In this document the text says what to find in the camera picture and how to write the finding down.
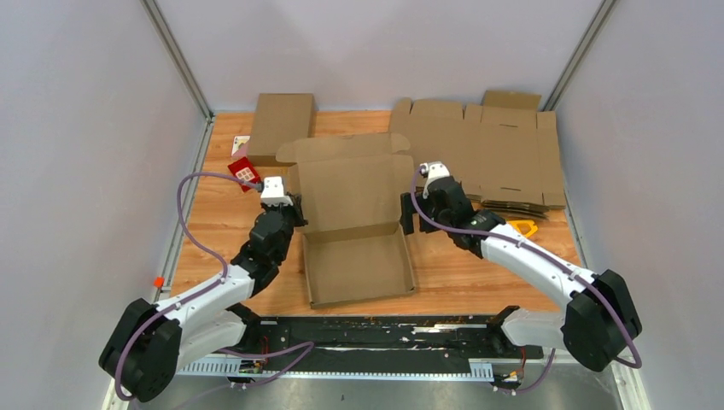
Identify playing card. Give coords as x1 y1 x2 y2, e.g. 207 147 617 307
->
231 135 250 158

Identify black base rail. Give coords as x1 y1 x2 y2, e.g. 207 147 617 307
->
232 315 544 375

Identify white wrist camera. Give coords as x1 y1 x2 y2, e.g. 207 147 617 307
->
419 161 451 197
260 176 294 207

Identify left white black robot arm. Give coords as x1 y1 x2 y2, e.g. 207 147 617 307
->
98 197 306 402

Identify stack of flat cardboard sheets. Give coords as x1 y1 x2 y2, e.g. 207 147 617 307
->
388 91 567 208

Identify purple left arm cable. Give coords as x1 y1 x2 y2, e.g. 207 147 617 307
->
113 172 315 410

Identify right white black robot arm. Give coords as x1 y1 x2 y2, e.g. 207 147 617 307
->
400 176 643 372

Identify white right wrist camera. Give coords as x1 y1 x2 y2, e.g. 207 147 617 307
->
419 161 451 197

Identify brown cardboard box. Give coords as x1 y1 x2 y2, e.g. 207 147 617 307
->
276 132 417 309
247 93 316 167

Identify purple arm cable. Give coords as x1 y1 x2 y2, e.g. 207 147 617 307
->
113 172 315 410
409 167 643 395

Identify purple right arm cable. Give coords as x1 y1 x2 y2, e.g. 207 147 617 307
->
409 167 643 395

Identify closed brown cardboard box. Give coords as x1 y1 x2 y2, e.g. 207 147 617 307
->
247 93 316 167

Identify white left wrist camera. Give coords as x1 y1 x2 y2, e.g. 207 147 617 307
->
260 176 294 207

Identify red plastic window block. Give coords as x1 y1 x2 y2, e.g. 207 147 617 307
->
227 157 262 185

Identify yellow plastic triangle block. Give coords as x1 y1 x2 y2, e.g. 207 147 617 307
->
508 220 539 237

